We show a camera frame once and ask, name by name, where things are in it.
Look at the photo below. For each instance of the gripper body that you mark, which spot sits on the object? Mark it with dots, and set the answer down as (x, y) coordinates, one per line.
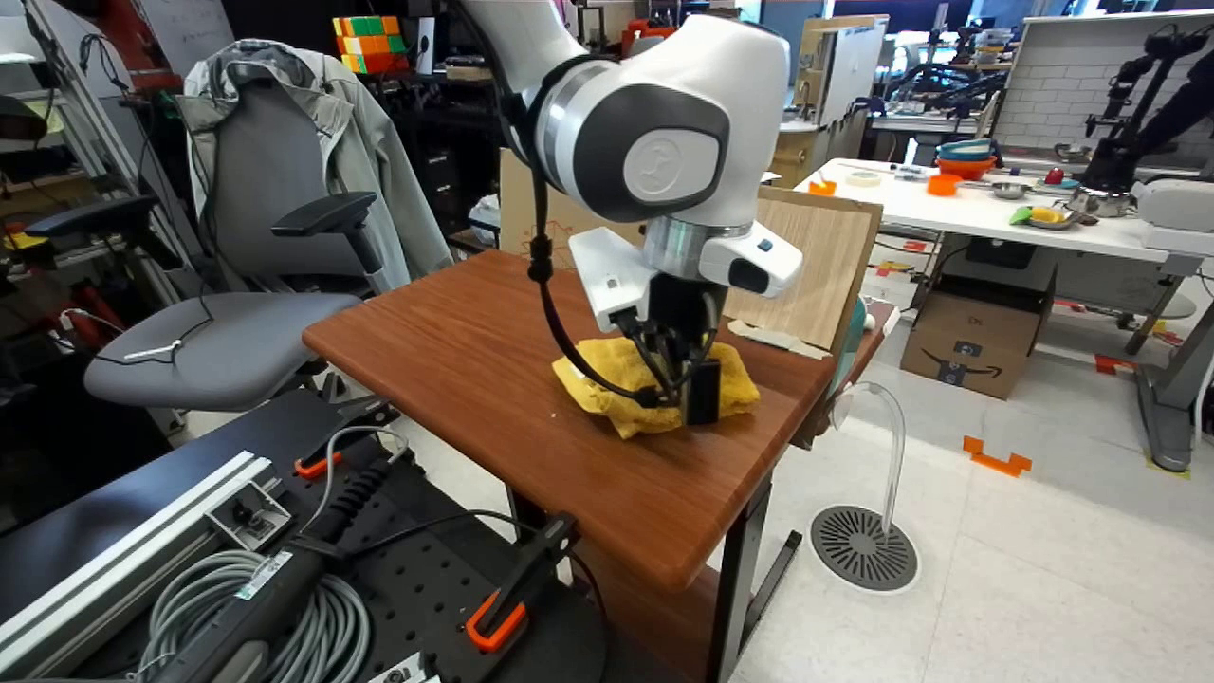
(685, 304)

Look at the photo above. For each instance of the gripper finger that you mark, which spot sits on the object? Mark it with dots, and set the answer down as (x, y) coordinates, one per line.
(702, 394)
(658, 365)

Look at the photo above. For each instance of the yellow towel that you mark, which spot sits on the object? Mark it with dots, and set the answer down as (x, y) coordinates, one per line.
(607, 379)

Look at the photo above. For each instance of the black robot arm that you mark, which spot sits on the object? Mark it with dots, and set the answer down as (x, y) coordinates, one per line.
(1133, 114)

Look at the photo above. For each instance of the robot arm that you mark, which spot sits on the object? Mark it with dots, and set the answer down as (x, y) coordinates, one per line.
(664, 104)

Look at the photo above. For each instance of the light wooden board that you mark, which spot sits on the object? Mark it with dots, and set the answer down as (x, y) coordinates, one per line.
(825, 266)

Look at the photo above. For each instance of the small orange cup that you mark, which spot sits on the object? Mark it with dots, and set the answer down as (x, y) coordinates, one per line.
(822, 188)

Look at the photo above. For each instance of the brown cardboard sheet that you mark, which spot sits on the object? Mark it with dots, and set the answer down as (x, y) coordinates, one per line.
(522, 213)

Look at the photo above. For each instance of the round floor vent with tube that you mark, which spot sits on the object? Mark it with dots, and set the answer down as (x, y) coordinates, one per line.
(863, 545)

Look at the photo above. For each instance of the black and orange clamp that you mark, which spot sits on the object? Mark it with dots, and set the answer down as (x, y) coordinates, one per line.
(341, 436)
(517, 588)

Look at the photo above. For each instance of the cardboard box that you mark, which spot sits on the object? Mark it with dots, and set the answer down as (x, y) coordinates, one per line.
(972, 346)

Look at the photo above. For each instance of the white table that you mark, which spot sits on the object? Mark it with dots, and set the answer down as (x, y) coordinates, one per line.
(948, 213)

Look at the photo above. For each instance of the whiteboard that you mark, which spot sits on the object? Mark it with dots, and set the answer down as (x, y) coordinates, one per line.
(849, 66)

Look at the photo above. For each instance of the orange floor marker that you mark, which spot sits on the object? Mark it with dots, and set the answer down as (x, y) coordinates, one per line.
(996, 460)

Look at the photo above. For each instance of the stack of bowls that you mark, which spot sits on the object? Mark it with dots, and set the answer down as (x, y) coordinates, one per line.
(965, 156)

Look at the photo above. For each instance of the grey jacket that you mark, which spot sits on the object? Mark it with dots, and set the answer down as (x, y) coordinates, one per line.
(379, 161)

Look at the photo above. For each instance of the plate with yellow food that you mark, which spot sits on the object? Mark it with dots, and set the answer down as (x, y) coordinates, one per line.
(1046, 217)

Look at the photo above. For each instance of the colourful cube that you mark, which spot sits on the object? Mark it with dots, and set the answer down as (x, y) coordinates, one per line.
(370, 43)

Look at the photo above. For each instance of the steel pot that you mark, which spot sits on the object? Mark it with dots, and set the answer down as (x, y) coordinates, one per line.
(1100, 201)

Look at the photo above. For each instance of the grey office chair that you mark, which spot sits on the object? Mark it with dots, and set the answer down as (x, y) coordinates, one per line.
(256, 190)

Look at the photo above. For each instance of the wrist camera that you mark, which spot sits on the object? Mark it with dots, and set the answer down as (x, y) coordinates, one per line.
(607, 270)

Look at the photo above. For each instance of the aluminium rail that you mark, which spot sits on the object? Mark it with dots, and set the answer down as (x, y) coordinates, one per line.
(123, 550)

